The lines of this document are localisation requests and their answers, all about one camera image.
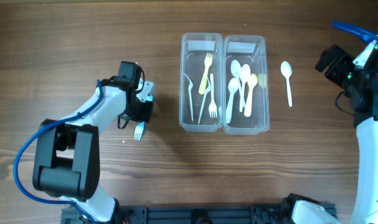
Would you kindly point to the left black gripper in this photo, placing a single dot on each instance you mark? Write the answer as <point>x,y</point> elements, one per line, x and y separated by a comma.
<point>145,114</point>

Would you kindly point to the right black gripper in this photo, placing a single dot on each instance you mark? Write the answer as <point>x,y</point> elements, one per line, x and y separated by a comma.
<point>327,57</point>

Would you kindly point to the light blue plastic fork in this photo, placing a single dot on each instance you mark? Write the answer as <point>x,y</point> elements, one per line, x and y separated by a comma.
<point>139,130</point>

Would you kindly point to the white plastic fork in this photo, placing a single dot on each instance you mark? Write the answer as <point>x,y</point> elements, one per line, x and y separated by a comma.
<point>203,101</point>
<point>212,106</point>
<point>190,86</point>

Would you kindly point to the yellow plastic fork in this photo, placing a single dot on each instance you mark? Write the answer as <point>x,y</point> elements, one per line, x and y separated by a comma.
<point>207,63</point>

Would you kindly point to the yellow plastic spoon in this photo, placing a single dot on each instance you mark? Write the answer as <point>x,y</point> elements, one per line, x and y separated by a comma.
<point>252,82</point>

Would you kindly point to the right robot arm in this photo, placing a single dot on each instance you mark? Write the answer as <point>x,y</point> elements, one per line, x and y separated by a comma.
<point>363,98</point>

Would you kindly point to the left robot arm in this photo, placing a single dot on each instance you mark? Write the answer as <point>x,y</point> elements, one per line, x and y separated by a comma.
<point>67,156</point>

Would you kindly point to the left clear plastic container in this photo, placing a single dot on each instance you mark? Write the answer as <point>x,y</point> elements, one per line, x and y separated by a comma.
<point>194,47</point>

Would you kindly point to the clear plastic container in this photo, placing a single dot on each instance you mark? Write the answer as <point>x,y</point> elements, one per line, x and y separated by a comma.
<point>194,47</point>
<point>251,50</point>

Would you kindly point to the right clear plastic container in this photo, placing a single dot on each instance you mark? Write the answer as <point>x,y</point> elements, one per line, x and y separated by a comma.
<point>251,50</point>

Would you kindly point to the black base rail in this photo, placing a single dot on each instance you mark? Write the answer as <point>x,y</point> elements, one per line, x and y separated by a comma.
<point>250,214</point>

